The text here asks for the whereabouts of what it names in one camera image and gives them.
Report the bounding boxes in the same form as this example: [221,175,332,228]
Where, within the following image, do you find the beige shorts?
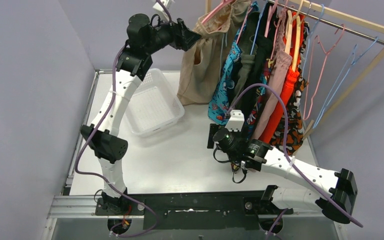
[177,0,252,106]

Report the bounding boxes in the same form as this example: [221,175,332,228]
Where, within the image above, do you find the pink plastic hanger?
[201,0,235,24]

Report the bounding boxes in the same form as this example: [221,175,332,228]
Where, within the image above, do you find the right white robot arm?
[207,123,362,227]

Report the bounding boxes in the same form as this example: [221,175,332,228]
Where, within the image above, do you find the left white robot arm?
[80,13,202,214]

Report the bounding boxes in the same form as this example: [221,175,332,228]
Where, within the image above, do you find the turquoise shark print shorts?
[208,1,260,125]

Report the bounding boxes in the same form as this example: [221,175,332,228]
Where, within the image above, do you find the olive green shorts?
[227,12,260,104]

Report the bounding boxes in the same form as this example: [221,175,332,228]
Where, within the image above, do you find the black orange patterned shorts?
[280,20,310,156]

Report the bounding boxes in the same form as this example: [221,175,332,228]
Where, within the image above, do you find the dusty pink shorts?
[251,12,293,143]

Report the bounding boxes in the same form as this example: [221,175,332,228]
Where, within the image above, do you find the orange red shorts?
[268,10,305,143]

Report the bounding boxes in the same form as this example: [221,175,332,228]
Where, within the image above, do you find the white perforated plastic basket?
[125,68,185,137]

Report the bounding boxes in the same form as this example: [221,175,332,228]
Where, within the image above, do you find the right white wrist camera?
[225,109,245,132]

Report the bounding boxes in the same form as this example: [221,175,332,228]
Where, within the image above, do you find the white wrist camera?
[152,0,175,14]
[225,109,245,132]

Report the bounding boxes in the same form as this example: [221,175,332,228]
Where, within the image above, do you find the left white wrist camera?
[152,0,175,14]

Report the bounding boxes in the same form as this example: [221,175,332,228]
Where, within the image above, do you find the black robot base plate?
[95,186,283,230]

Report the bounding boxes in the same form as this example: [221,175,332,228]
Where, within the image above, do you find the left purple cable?
[74,0,173,239]

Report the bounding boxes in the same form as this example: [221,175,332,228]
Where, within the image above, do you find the purple cable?
[225,83,364,240]
[74,0,173,239]

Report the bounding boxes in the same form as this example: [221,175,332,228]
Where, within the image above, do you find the metal clothes rail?
[270,0,384,46]

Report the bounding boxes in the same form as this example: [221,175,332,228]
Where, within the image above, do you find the empty pink wire hanger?
[302,24,346,121]

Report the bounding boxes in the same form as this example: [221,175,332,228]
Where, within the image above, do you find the wooden clothes rack frame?
[205,0,384,140]

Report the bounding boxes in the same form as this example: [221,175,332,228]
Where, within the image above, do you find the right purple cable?
[225,83,364,240]

